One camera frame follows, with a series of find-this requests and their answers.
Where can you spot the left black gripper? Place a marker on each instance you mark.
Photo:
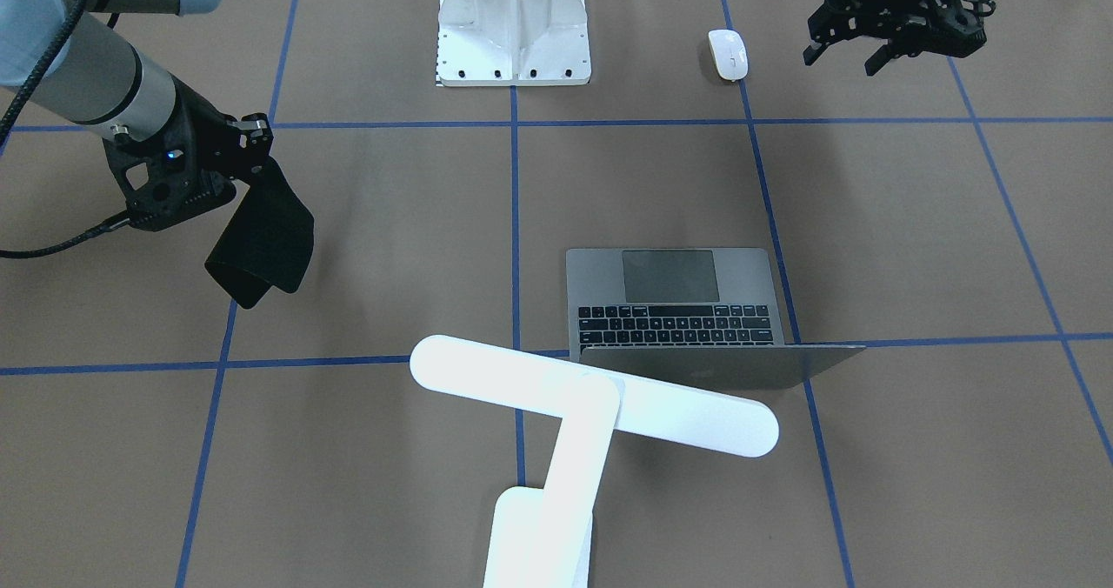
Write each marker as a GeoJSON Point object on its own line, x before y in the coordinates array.
{"type": "Point", "coordinates": [904, 16]}

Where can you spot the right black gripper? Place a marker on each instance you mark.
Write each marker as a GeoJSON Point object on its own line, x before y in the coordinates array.
{"type": "Point", "coordinates": [211, 138]}

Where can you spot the black mouse pad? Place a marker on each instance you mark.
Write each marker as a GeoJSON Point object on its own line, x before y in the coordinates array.
{"type": "Point", "coordinates": [268, 242]}

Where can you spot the white computer mouse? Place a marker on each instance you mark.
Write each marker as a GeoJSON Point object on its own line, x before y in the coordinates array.
{"type": "Point", "coordinates": [729, 54]}

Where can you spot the grey laptop computer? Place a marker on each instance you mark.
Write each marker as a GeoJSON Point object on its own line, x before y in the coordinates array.
{"type": "Point", "coordinates": [704, 318]}

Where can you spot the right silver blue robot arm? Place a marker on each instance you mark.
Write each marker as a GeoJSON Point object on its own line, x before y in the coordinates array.
{"type": "Point", "coordinates": [59, 55]}

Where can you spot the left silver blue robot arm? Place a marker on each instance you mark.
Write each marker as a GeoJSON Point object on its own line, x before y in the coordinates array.
{"type": "Point", "coordinates": [907, 28]}

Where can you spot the white desk lamp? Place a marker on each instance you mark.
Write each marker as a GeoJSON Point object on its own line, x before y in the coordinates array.
{"type": "Point", "coordinates": [541, 537]}

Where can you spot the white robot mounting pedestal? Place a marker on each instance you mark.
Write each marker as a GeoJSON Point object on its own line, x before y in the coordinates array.
{"type": "Point", "coordinates": [513, 43]}

